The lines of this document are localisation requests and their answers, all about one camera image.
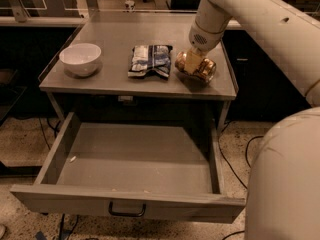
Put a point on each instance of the grey open drawer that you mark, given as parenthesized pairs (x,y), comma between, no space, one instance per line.
(174,168)

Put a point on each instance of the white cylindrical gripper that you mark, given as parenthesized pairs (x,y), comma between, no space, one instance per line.
(204,39)

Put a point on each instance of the white ceramic bowl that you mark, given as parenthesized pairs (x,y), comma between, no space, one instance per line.
(81,59)

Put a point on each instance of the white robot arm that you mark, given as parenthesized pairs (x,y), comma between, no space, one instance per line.
(283,192)

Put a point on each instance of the white horizontal rail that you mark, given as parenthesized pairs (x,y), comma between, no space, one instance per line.
(40,21)

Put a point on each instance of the grey counter cabinet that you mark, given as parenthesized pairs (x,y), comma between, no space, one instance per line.
(117,33)

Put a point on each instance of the black drawer handle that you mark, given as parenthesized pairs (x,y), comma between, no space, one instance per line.
(123,210)

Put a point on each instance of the blue white snack bag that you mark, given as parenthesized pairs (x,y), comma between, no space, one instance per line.
(150,59)

